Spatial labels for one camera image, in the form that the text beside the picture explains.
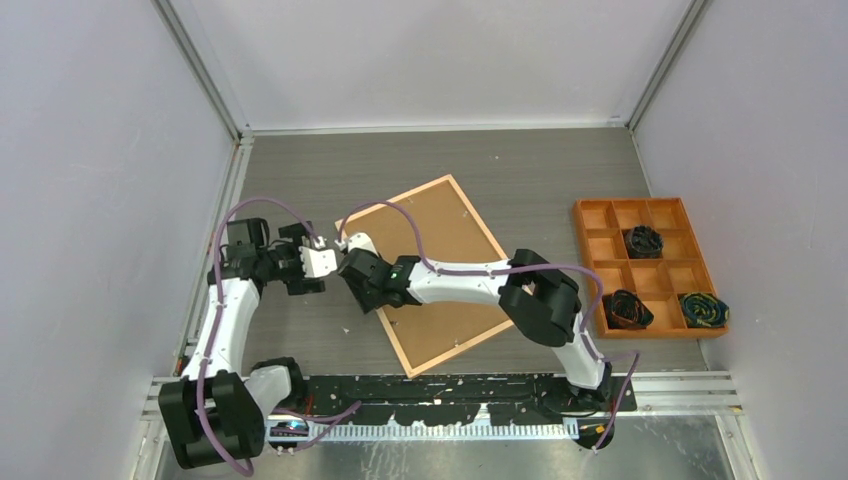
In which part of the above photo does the brown fibreboard backing board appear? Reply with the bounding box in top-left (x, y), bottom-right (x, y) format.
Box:
top-left (341, 180), bottom-right (517, 371)

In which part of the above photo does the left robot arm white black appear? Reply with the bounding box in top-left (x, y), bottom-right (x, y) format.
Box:
top-left (158, 218), bottom-right (337, 472)

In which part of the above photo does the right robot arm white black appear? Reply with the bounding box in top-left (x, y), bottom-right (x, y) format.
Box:
top-left (337, 247), bottom-right (611, 411)

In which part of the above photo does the black red rolled tie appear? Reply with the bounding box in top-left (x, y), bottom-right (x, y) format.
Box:
top-left (602, 289), bottom-right (655, 330)

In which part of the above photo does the orange compartment tray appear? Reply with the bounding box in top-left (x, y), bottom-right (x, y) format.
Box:
top-left (573, 198), bottom-right (728, 339)

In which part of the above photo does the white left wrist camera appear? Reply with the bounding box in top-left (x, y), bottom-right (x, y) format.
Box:
top-left (298, 237), bottom-right (338, 279)

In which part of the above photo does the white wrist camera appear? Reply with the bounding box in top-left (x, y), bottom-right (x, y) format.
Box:
top-left (335, 232), bottom-right (379, 255)
top-left (298, 237), bottom-right (338, 279)

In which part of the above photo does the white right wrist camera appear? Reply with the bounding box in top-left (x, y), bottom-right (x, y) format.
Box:
top-left (335, 232), bottom-right (379, 255)

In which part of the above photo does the aluminium left side rail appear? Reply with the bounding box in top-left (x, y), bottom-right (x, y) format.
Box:
top-left (176, 130), bottom-right (255, 360)

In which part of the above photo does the aluminium rail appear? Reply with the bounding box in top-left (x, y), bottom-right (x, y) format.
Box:
top-left (176, 130), bottom-right (255, 360)
top-left (140, 370), bottom-right (743, 421)

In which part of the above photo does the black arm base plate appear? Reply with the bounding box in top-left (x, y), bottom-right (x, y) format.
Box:
top-left (274, 373), bottom-right (636, 427)

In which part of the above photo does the aluminium front rail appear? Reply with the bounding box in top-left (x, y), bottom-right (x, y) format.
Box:
top-left (140, 370), bottom-right (743, 421)

